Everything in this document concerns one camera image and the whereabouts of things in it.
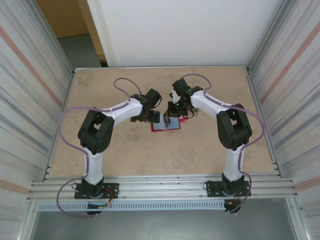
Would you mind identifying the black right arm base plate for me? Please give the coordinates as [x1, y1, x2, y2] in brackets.
[203, 180, 252, 198]

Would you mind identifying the corrugated metal side panel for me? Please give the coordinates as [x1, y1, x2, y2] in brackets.
[0, 0, 76, 226]
[246, 0, 320, 226]

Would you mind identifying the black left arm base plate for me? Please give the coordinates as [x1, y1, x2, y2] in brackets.
[74, 182, 120, 200]

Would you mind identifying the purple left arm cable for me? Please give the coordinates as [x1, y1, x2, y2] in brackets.
[56, 77, 150, 219]

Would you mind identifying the red card holder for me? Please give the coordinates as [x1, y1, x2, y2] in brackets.
[149, 117, 191, 133]

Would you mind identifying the grey slotted cable duct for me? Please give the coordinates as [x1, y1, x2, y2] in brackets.
[37, 201, 227, 212]

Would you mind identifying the white door frame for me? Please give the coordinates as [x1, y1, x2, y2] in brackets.
[86, 0, 118, 68]

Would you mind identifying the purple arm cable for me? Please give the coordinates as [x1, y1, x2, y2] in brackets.
[56, 77, 150, 219]
[183, 73, 265, 215]

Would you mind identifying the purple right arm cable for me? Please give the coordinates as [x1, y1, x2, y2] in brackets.
[183, 73, 265, 215]

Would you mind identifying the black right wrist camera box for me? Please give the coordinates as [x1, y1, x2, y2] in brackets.
[168, 77, 191, 101]

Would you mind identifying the small circuit board with wires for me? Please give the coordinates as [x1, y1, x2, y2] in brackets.
[87, 199, 113, 210]

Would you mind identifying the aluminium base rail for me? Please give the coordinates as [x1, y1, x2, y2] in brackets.
[26, 174, 300, 202]

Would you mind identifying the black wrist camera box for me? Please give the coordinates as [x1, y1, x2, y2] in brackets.
[168, 77, 191, 101]
[144, 87, 163, 107]

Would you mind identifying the brown wooden door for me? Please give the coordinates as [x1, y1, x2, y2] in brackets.
[36, 0, 109, 68]

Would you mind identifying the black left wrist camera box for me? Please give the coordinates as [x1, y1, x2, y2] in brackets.
[144, 87, 163, 107]

